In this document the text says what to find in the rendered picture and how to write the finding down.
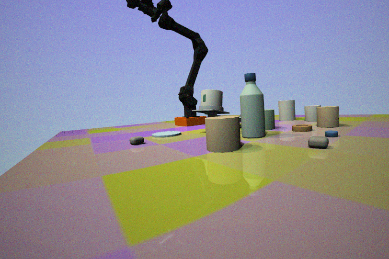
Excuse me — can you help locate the dark green cylinder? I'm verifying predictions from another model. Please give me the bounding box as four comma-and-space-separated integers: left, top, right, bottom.
264, 109, 275, 130

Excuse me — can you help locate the blue short cylinder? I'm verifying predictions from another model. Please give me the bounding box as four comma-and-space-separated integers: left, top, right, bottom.
325, 130, 338, 137

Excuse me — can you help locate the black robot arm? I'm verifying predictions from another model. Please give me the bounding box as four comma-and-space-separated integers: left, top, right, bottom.
147, 0, 208, 118

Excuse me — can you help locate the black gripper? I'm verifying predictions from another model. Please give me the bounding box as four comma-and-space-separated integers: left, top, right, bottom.
126, 0, 154, 14

